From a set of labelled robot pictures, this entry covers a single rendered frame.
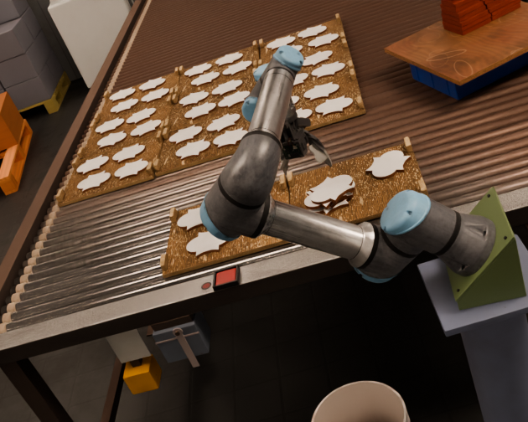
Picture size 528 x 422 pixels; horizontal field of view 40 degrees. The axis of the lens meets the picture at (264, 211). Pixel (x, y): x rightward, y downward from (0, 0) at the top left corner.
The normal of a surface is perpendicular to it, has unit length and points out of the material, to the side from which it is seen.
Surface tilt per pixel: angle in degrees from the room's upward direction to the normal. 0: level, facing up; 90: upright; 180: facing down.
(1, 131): 90
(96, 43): 90
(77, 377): 0
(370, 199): 0
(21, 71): 90
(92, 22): 90
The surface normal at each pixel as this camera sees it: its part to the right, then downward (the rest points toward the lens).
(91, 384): -0.32, -0.79
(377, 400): -0.38, 0.56
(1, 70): 0.07, 0.52
